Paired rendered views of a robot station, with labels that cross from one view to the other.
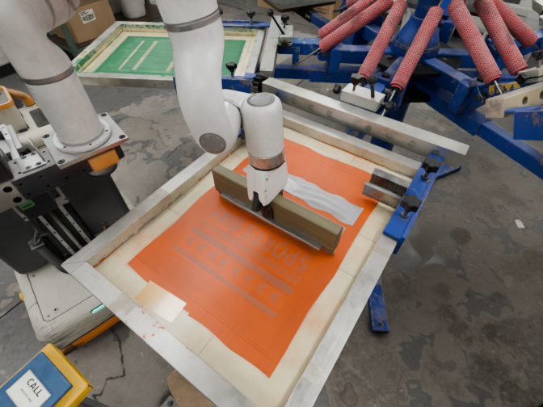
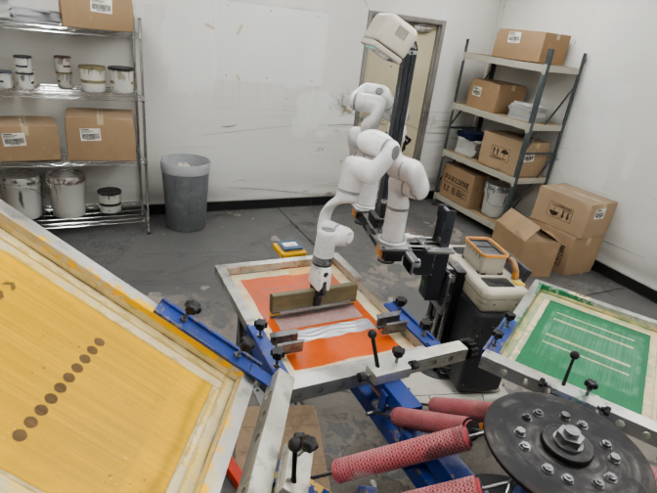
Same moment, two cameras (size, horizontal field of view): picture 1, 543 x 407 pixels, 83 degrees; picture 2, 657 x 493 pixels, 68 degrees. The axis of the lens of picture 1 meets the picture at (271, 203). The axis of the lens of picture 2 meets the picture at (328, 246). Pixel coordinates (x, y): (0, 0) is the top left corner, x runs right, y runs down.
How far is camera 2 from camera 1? 1.94 m
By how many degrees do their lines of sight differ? 87
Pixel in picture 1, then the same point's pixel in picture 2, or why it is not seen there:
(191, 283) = (300, 279)
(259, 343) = (254, 283)
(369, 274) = (244, 309)
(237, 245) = not seen: hidden behind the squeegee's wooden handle
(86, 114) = (386, 227)
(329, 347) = (231, 286)
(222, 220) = not seen: hidden behind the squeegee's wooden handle
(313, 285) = (261, 304)
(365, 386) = not seen: outside the picture
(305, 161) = (354, 345)
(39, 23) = (394, 187)
